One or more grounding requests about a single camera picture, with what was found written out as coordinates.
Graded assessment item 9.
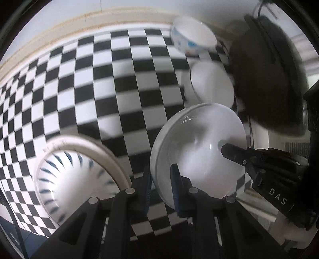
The blue printed white bowl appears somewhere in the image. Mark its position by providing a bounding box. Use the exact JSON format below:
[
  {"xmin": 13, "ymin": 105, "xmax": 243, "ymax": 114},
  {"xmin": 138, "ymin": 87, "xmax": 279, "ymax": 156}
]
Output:
[{"xmin": 171, "ymin": 16, "xmax": 217, "ymax": 56}]

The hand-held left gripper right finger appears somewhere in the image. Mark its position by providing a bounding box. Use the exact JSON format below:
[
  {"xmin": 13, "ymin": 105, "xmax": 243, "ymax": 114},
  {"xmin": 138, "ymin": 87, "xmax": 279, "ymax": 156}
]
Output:
[{"xmin": 170, "ymin": 164, "xmax": 289, "ymax": 259}]

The blue striped white plate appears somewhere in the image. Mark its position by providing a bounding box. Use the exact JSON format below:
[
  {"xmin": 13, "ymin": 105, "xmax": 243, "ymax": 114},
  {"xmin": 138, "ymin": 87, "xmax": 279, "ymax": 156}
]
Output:
[{"xmin": 35, "ymin": 148, "xmax": 123, "ymax": 226}]

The black cable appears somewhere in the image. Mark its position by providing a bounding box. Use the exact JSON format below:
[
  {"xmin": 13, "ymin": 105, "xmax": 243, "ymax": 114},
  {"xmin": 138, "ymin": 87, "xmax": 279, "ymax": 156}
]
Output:
[{"xmin": 0, "ymin": 192, "xmax": 28, "ymax": 259}]

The brown rice cooker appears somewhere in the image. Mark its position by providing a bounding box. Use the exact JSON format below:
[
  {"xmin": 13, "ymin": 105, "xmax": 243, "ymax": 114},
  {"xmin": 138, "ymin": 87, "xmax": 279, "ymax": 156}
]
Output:
[{"xmin": 225, "ymin": 14, "xmax": 311, "ymax": 136}]

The floral white plate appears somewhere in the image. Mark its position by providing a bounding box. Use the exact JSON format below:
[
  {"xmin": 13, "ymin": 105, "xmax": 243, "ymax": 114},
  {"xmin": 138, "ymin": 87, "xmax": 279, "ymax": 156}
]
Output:
[{"xmin": 43, "ymin": 135, "xmax": 132, "ymax": 191}]

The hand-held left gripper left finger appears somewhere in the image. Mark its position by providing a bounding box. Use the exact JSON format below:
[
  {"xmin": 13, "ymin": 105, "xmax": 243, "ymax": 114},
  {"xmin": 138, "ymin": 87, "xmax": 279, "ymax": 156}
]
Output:
[{"xmin": 32, "ymin": 172, "xmax": 152, "ymax": 259}]

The plain white bowl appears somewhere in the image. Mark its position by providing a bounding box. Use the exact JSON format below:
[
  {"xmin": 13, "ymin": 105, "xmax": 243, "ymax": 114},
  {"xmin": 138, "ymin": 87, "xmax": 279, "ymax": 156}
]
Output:
[
  {"xmin": 150, "ymin": 103, "xmax": 247, "ymax": 210},
  {"xmin": 183, "ymin": 61, "xmax": 235, "ymax": 109}
]

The black white checkered cloth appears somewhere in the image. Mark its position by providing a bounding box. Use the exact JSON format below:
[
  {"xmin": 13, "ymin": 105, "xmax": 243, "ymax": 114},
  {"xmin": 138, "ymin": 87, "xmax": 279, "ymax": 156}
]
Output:
[{"xmin": 0, "ymin": 28, "xmax": 252, "ymax": 237}]

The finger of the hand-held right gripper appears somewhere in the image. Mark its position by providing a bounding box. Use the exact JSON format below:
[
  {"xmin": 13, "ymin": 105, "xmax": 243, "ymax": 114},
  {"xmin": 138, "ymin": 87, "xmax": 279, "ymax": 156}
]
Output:
[
  {"xmin": 221, "ymin": 143, "xmax": 310, "ymax": 183},
  {"xmin": 303, "ymin": 81, "xmax": 319, "ymax": 160}
]

